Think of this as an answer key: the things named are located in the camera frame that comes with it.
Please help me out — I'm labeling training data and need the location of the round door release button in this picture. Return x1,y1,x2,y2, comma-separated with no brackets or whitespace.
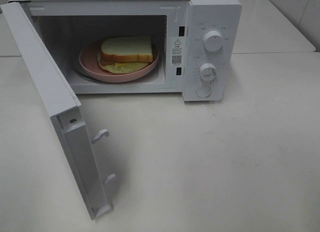
196,86,212,98

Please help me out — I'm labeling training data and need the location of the sandwich with white bread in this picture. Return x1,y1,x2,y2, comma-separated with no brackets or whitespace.
97,36,154,74

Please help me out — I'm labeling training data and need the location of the pink round plate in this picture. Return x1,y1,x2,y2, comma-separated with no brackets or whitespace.
79,41,160,83

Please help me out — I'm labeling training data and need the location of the white microwave door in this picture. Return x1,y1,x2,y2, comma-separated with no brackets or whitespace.
1,2,116,220

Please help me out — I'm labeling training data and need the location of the white lower timer knob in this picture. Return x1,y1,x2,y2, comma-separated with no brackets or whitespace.
199,62,217,82

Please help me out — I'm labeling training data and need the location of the white warning label sticker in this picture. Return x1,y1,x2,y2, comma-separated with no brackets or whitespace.
169,36,186,67

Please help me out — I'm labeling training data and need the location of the white microwave oven body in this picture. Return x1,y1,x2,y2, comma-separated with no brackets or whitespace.
5,0,242,101

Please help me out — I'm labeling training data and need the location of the white upper power knob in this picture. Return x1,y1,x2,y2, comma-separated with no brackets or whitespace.
202,28,225,52

